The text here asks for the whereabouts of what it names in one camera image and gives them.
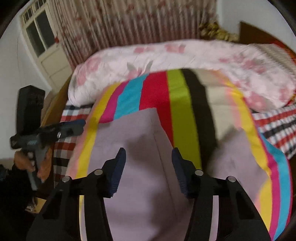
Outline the rainbow striped blanket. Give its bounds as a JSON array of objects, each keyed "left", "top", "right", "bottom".
[{"left": 66, "top": 69, "right": 292, "bottom": 240}]

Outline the floral pink quilt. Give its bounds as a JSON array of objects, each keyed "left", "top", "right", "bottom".
[{"left": 68, "top": 40, "right": 295, "bottom": 111}]

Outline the white door with window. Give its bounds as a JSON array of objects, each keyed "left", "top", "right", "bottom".
[{"left": 20, "top": 1, "right": 72, "bottom": 92}]

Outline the floral pleated curtain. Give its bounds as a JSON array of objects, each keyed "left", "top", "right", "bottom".
[{"left": 48, "top": 0, "right": 217, "bottom": 69}]

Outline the yellow brown patterned blanket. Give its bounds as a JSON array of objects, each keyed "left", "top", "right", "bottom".
[{"left": 200, "top": 22, "right": 239, "bottom": 43}]

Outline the plaid bed sheet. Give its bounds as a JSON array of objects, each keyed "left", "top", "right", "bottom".
[{"left": 53, "top": 102, "right": 295, "bottom": 185}]

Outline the small dark headboard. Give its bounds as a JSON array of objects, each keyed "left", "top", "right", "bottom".
[{"left": 239, "top": 21, "right": 287, "bottom": 48}]

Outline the person's left hand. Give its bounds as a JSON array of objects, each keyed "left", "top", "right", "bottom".
[{"left": 14, "top": 149, "right": 52, "bottom": 182}]

